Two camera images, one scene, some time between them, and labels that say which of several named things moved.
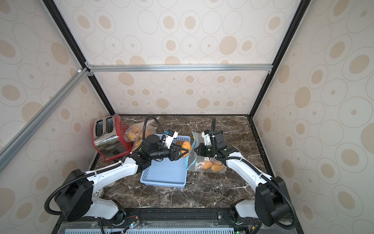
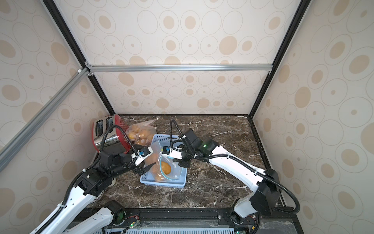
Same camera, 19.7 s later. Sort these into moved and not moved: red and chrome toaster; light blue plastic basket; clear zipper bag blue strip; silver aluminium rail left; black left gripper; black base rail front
Moved: clear zipper bag blue strip; black left gripper
Not moved: silver aluminium rail left; light blue plastic basket; red and chrome toaster; black base rail front
